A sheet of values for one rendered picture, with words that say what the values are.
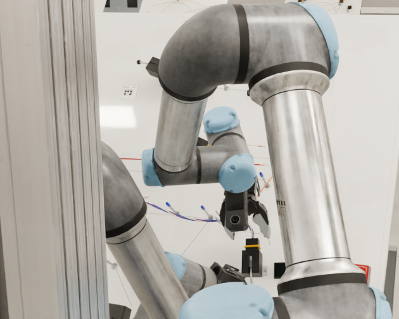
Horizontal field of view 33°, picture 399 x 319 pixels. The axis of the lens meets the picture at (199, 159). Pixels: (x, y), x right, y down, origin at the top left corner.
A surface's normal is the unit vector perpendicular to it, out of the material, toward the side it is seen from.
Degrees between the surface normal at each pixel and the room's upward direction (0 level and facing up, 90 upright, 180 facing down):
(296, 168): 61
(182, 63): 100
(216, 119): 27
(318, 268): 18
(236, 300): 7
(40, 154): 90
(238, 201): 55
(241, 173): 112
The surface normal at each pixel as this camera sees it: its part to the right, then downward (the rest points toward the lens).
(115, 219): 0.21, 0.33
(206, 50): -0.36, 0.26
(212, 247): -0.28, -0.41
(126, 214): 0.57, 0.18
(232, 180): 0.16, 0.59
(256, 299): -0.14, -0.95
